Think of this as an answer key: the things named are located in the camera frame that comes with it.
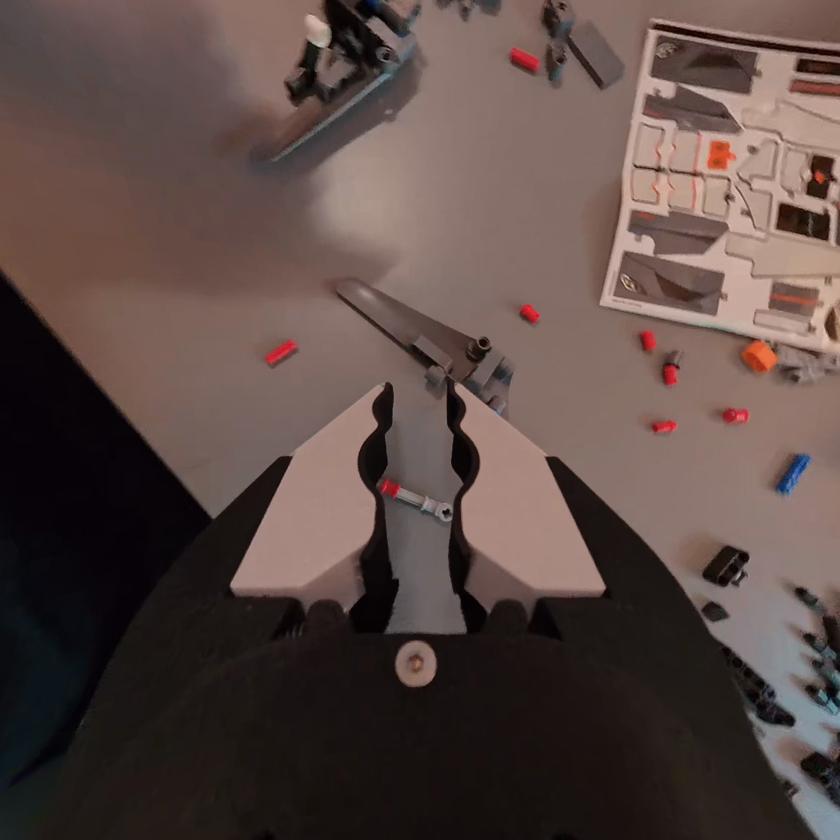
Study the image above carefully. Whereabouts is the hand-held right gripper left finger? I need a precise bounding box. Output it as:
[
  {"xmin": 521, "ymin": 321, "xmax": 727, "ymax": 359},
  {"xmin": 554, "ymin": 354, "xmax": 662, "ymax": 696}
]
[{"xmin": 228, "ymin": 382, "xmax": 395, "ymax": 634}]

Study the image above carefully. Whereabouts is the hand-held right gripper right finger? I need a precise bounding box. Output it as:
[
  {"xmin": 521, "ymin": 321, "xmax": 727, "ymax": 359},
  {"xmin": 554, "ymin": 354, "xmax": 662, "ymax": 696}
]
[{"xmin": 446, "ymin": 382, "xmax": 607, "ymax": 634}]

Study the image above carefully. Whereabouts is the pile of black lego pieces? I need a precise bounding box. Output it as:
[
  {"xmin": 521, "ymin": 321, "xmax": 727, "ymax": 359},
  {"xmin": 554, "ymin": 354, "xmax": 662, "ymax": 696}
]
[{"xmin": 699, "ymin": 545, "xmax": 840, "ymax": 803}]

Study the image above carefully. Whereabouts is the grey lego wing assembly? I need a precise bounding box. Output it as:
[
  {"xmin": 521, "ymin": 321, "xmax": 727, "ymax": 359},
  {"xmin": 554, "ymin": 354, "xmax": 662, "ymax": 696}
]
[
  {"xmin": 335, "ymin": 277, "xmax": 516, "ymax": 421},
  {"xmin": 251, "ymin": 0, "xmax": 422, "ymax": 165}
]

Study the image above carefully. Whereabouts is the grey lego axle, red bush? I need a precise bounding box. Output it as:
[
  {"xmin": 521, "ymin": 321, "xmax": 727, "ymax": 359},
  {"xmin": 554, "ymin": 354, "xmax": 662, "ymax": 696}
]
[{"xmin": 377, "ymin": 478, "xmax": 455, "ymax": 524}]

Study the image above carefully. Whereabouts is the blue lego pin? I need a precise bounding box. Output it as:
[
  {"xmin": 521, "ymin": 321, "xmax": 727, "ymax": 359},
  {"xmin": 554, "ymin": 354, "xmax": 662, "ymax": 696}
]
[{"xmin": 775, "ymin": 452, "xmax": 813, "ymax": 495}]

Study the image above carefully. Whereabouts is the grey lego connector piece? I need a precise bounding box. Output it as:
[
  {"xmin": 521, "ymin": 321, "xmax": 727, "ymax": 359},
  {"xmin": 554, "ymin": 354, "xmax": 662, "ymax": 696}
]
[{"xmin": 774, "ymin": 343, "xmax": 840, "ymax": 386}]

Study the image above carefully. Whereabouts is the lego sticker sheet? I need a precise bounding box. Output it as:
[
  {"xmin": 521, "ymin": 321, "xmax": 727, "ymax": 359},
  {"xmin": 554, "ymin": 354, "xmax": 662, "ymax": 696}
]
[{"xmin": 599, "ymin": 20, "xmax": 840, "ymax": 353}]

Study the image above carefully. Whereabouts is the dark grey flat lego tile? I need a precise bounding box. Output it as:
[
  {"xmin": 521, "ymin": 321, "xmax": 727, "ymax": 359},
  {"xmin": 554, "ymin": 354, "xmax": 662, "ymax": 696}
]
[{"xmin": 566, "ymin": 21, "xmax": 626, "ymax": 91}]

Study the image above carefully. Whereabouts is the person's black trouser leg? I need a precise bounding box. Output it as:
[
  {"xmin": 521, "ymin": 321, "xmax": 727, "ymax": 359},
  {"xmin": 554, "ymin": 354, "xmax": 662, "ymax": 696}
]
[{"xmin": 0, "ymin": 266, "xmax": 214, "ymax": 775}]

